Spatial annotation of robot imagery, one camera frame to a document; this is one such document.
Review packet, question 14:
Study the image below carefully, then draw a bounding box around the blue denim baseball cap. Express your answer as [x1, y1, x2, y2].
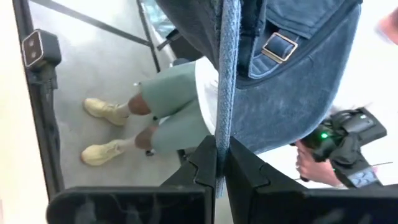
[155, 0, 363, 198]

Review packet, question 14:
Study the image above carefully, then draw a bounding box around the person's hand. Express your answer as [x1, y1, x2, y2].
[294, 139, 343, 187]

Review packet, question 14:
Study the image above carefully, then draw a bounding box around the cream sneaker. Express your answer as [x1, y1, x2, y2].
[82, 98, 129, 127]
[80, 139, 125, 167]

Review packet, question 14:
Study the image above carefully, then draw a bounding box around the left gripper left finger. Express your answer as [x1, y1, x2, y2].
[46, 136, 218, 224]

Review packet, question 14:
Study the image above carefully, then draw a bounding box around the black depth camera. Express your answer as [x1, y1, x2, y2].
[21, 29, 62, 70]

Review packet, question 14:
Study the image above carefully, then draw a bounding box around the person's forearm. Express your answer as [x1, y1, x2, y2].
[374, 7, 398, 46]

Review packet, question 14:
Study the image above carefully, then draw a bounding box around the thin black floor stand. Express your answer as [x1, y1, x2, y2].
[29, 0, 162, 73]

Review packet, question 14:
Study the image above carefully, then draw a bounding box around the person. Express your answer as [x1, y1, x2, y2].
[80, 57, 220, 167]

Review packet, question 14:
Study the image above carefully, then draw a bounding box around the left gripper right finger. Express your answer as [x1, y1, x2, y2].
[224, 136, 398, 224]

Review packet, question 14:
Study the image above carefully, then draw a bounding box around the black teleoperation handle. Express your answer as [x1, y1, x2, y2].
[290, 107, 388, 189]

